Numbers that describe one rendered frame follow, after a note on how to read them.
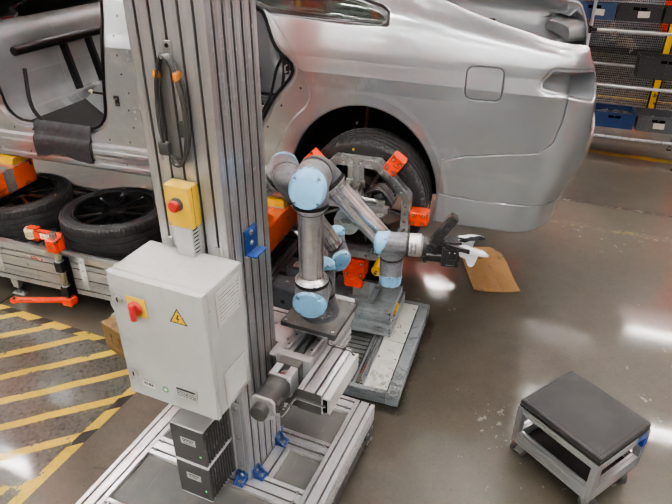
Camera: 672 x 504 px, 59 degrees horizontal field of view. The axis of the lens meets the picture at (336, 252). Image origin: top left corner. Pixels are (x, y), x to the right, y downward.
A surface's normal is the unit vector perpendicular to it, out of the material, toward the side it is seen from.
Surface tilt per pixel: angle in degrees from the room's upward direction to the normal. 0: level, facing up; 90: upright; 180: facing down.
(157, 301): 90
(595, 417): 0
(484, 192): 90
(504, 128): 90
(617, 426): 0
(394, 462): 0
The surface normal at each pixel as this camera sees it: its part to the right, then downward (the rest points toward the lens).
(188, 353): -0.38, 0.44
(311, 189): -0.15, 0.37
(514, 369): 0.00, -0.86
